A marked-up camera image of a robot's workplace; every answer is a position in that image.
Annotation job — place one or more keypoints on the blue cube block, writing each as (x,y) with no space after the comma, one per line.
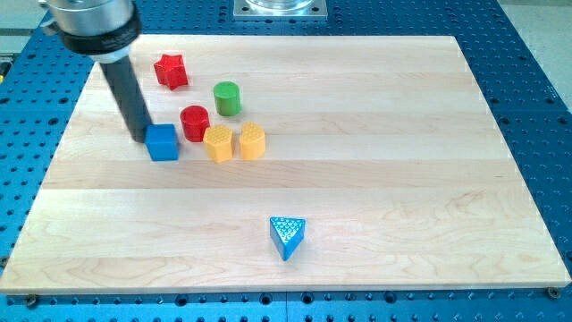
(162,142)

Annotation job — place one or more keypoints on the blue triangle block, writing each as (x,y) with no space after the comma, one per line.
(287,233)

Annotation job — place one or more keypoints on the right board clamp screw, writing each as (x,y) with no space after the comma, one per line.
(553,293)

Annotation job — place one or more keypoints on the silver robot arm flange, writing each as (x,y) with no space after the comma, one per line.
(100,29)

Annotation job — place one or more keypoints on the board clamp screw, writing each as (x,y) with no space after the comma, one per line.
(31,301)
(553,293)

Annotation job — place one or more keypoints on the red star block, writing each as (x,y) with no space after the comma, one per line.
(171,72)

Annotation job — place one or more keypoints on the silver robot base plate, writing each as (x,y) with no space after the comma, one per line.
(280,10)

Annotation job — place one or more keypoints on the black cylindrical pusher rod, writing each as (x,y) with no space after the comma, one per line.
(124,85)

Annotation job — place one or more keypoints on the yellow heart block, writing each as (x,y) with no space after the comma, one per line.
(252,141)

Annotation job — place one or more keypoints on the left board clamp screw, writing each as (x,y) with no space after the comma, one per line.
(31,301)

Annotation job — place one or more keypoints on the red cylinder block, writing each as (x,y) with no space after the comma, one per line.
(194,122)

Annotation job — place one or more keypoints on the green cylinder block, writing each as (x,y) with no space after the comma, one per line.
(227,98)

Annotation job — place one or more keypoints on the yellow hexagon block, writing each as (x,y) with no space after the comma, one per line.
(218,143)

